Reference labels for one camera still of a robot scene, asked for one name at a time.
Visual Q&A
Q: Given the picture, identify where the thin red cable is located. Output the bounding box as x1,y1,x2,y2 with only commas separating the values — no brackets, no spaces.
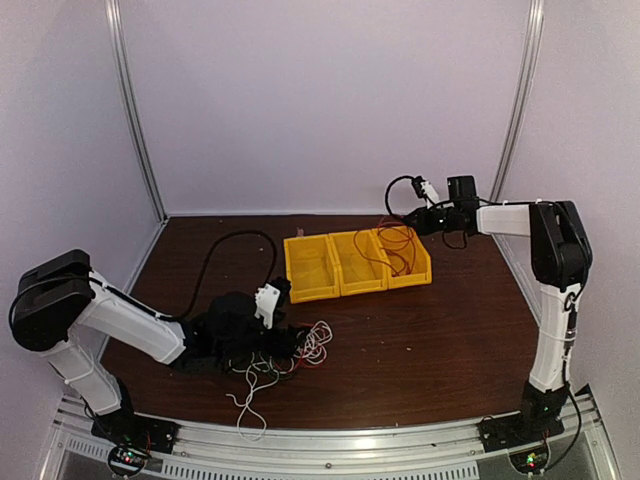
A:
352,215,416,276

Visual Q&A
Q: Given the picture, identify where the white cable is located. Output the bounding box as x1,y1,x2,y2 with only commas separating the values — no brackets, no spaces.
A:
225,319,335,442

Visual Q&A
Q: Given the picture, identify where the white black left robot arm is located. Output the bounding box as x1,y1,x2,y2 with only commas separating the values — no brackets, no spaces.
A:
8,249,304,444

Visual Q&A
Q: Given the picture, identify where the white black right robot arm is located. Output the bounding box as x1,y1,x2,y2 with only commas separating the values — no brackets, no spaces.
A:
401,175,593,442

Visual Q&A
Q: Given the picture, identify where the yellow bin right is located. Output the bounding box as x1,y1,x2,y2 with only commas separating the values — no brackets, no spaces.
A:
373,225,432,290

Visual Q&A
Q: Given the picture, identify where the yellow bin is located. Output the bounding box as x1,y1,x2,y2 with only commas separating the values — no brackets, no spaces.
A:
329,230,388,296
373,225,432,290
283,234,340,304

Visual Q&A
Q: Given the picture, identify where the yellow bin middle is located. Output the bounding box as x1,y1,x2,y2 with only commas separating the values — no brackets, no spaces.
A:
329,230,388,296

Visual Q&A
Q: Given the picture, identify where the yellow bin left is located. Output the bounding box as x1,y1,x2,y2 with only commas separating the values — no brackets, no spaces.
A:
283,234,340,304

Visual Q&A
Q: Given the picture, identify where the left circuit board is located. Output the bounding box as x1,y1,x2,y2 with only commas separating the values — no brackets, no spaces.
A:
107,446,151,477

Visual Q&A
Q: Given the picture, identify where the circuit board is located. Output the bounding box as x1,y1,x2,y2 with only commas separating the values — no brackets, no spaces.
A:
509,446,550,475
107,446,151,477

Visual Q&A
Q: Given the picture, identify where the right circuit board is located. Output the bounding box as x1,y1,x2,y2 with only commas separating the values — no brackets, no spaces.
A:
509,446,550,475

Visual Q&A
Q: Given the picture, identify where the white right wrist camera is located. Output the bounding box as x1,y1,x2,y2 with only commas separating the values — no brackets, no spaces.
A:
411,176,440,207

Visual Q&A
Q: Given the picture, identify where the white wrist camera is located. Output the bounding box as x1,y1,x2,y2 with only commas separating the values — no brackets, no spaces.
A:
254,277,291,330
411,176,440,207

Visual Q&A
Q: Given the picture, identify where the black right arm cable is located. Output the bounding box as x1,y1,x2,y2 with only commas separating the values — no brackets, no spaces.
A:
384,174,591,441

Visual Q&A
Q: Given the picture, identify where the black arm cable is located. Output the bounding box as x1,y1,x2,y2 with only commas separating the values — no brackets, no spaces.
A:
99,229,279,326
384,174,591,441

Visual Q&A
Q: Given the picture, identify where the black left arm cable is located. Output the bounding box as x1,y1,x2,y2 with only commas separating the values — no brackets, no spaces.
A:
99,229,279,326

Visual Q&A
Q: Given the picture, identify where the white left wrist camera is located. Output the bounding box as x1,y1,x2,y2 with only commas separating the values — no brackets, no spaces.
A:
254,277,291,330

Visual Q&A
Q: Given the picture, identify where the green cable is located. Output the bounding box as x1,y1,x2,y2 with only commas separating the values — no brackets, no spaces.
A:
224,349,306,381

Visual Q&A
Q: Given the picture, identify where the aluminium right corner post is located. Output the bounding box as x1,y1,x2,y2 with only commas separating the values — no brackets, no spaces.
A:
484,0,545,216

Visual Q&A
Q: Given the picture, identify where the aluminium corner post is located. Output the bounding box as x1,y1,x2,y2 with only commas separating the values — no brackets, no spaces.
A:
484,0,545,216
105,0,168,223

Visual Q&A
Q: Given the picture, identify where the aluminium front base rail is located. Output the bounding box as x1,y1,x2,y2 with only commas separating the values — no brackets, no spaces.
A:
35,394,622,479

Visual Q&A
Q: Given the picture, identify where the aluminium left corner post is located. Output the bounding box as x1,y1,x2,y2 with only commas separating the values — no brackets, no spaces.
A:
105,0,168,223

